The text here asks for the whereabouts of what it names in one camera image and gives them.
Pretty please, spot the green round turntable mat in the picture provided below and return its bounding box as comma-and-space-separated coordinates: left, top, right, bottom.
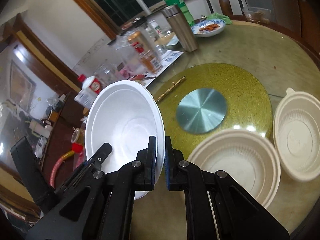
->
148, 63, 273, 158

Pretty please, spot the gold pen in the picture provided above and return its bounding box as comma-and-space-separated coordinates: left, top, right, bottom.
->
155, 76, 186, 103

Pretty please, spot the amber liquor bottle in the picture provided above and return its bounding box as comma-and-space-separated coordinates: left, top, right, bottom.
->
127, 30, 162, 73

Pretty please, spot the blue white food dish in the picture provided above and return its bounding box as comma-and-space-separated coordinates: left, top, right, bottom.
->
191, 19, 226, 37

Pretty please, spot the clear glass pitcher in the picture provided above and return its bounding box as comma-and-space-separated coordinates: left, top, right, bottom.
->
94, 35, 148, 87

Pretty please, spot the multicolour hula hoop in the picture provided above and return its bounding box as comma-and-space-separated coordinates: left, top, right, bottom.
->
49, 151, 75, 188

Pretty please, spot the green plastic bottle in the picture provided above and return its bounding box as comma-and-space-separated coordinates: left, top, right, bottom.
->
164, 0, 195, 26

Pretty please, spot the clear cup with tea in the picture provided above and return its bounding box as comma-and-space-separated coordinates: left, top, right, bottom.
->
71, 128, 85, 145

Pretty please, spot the dark wooden sideboard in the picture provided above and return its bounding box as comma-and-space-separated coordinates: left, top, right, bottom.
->
24, 92, 89, 181

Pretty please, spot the red plastic cup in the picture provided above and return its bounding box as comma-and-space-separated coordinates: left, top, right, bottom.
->
71, 142, 84, 154

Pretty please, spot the stainless steel thermos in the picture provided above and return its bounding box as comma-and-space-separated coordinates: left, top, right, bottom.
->
161, 5, 199, 52

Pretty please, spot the clear plastic container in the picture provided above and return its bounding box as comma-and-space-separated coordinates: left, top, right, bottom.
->
242, 7, 271, 24

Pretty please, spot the white foam bowl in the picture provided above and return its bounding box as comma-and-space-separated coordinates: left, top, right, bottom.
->
84, 80, 166, 201

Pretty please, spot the white lotion bottle red cap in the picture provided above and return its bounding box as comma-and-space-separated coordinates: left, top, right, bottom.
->
74, 74, 102, 109

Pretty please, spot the small beige plastic bowl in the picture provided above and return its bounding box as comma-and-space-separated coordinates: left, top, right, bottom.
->
273, 88, 319, 182

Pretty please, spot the large beige plastic bowl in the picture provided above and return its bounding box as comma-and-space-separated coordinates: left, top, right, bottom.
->
188, 129, 281, 208

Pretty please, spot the round metal turntable disc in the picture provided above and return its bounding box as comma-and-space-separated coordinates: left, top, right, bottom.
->
176, 88, 227, 134

